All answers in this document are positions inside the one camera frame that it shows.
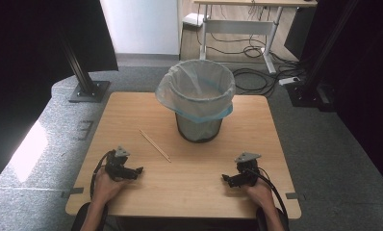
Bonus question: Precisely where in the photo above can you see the black cable under desk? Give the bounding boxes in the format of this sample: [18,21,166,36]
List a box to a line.
[195,3,268,60]

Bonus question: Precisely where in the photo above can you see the white power strip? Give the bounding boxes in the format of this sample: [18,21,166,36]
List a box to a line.
[278,76,301,87]

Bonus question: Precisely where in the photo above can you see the person's left hand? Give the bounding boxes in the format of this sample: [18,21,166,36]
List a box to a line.
[92,168,132,207]

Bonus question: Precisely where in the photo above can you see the dark curtain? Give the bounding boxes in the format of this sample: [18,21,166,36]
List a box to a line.
[0,0,119,191]
[299,0,383,193]

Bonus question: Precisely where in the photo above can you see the white box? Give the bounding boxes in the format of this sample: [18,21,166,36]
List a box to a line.
[181,12,206,29]

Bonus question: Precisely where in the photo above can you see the person's dark trousers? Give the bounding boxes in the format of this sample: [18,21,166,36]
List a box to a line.
[71,202,291,231]

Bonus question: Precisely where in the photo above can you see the person's right hand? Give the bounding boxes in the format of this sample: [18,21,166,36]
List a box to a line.
[243,178,276,210]

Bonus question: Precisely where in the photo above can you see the wooden chopstick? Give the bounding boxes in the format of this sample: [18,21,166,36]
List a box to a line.
[139,129,172,164]

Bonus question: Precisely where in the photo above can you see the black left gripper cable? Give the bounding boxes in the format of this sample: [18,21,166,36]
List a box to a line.
[89,149,116,199]

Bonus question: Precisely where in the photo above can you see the translucent blue bin bag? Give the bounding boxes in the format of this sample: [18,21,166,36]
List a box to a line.
[154,59,238,125]

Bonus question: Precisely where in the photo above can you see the black mesh trash bin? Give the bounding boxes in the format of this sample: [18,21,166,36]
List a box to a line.
[174,110,224,144]

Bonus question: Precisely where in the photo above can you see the black flat panel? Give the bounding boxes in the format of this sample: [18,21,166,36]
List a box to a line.
[283,5,310,61]

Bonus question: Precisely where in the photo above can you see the black metal stand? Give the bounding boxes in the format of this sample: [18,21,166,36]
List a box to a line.
[285,0,362,113]
[55,27,112,104]

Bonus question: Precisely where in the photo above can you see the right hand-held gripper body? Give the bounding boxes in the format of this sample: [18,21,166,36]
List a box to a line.
[234,151,263,188]

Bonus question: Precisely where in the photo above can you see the black coiled floor cable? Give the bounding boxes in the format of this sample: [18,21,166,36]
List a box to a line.
[232,65,307,98]

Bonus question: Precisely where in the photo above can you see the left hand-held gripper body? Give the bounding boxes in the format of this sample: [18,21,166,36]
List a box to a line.
[104,145,132,182]

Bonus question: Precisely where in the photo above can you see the white metal desk frame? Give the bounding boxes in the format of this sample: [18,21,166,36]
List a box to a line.
[192,0,319,75]

